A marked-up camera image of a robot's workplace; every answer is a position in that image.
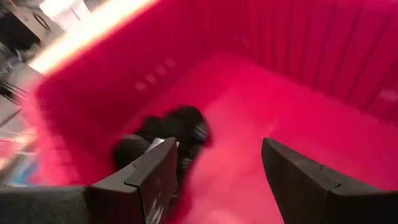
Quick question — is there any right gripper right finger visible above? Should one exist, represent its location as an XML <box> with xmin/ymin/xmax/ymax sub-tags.
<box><xmin>261</xmin><ymin>138</ymin><xmax>398</xmax><ymax>224</ymax></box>

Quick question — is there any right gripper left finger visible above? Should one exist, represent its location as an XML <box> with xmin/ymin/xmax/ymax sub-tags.
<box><xmin>0</xmin><ymin>138</ymin><xmax>179</xmax><ymax>224</ymax></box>

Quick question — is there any black garment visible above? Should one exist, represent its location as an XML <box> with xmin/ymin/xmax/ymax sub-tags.
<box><xmin>113</xmin><ymin>105</ymin><xmax>213</xmax><ymax>190</ymax></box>

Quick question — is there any red plastic bin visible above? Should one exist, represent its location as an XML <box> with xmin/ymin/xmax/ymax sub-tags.
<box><xmin>21</xmin><ymin>0</ymin><xmax>398</xmax><ymax>224</ymax></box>

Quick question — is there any large light wooden table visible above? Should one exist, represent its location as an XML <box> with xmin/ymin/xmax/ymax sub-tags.
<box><xmin>27</xmin><ymin>0</ymin><xmax>159</xmax><ymax>75</ymax></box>

